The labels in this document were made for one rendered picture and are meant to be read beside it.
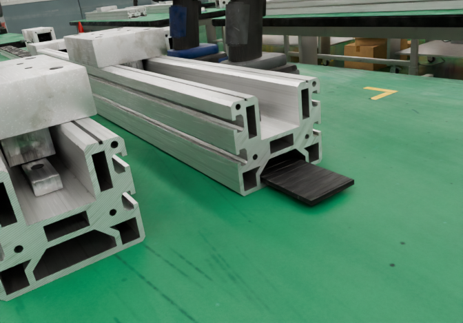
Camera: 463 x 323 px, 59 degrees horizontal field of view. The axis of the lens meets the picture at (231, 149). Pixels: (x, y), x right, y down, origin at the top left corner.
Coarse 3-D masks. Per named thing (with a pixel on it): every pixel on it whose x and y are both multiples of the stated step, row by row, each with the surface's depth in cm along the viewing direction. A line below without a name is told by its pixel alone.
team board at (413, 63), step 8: (288, 40) 412; (416, 40) 301; (288, 48) 415; (416, 48) 303; (288, 56) 417; (320, 56) 382; (328, 56) 374; (336, 56) 367; (344, 56) 359; (352, 56) 353; (416, 56) 305; (392, 64) 324; (400, 64) 318; (408, 64) 313; (416, 64) 308; (416, 72) 310
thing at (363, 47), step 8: (360, 40) 420; (368, 40) 416; (376, 40) 412; (384, 40) 407; (344, 48) 437; (352, 48) 428; (360, 48) 419; (368, 48) 412; (376, 48) 409; (384, 48) 416; (400, 48) 431; (360, 56) 422; (368, 56) 415; (376, 56) 412; (384, 56) 419; (400, 56) 434; (408, 56) 457; (344, 64) 443; (352, 64) 434; (360, 64) 425; (368, 64) 418; (376, 64) 415; (384, 64) 423
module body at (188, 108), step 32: (160, 64) 58; (192, 64) 52; (224, 64) 49; (96, 96) 65; (128, 96) 52; (160, 96) 43; (192, 96) 37; (224, 96) 34; (256, 96) 41; (288, 96) 37; (128, 128) 56; (160, 128) 46; (192, 128) 39; (224, 128) 34; (256, 128) 34; (288, 128) 37; (192, 160) 41; (224, 160) 36; (256, 160) 35; (320, 160) 40
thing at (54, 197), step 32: (64, 128) 31; (96, 128) 30; (0, 160) 26; (32, 160) 33; (64, 160) 34; (96, 160) 30; (0, 192) 30; (32, 192) 30; (64, 192) 30; (96, 192) 28; (0, 224) 25; (32, 224) 26; (64, 224) 29; (96, 224) 28; (128, 224) 32; (0, 256) 26; (32, 256) 26; (64, 256) 29; (96, 256) 29; (0, 288) 26; (32, 288) 27
